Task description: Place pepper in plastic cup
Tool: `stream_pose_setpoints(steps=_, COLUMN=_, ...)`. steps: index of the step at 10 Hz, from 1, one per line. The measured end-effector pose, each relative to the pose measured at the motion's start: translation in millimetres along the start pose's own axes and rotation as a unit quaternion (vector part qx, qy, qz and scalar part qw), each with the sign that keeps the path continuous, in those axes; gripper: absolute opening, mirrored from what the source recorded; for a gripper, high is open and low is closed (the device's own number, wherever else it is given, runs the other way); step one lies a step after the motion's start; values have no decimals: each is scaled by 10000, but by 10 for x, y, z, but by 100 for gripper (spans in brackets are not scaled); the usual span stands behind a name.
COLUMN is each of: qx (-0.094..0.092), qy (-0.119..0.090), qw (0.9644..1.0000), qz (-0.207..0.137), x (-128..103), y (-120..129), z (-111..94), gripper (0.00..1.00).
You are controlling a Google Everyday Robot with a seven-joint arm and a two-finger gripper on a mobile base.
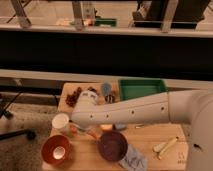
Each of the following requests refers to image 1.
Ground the red orange pepper toy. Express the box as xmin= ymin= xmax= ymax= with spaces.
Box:
xmin=69 ymin=123 xmax=100 ymax=140

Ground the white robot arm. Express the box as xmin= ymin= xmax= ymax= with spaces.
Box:
xmin=71 ymin=90 xmax=213 ymax=171

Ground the white plastic cup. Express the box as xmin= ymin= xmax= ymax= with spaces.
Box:
xmin=52 ymin=113 xmax=69 ymax=135

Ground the blue grey round object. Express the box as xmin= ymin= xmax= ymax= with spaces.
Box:
xmin=101 ymin=83 xmax=112 ymax=97

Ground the green plastic tray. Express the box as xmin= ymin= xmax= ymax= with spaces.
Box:
xmin=118 ymin=79 xmax=167 ymax=101

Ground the small blue grey block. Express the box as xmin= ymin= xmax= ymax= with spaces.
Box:
xmin=114 ymin=124 xmax=127 ymax=131

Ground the dark purple bowl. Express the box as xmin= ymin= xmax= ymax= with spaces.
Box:
xmin=97 ymin=131 xmax=128 ymax=162

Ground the grey blue cloth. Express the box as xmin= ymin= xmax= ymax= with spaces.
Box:
xmin=119 ymin=144 xmax=147 ymax=171

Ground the orange bowl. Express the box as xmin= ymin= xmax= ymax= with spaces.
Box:
xmin=41 ymin=135 xmax=71 ymax=166

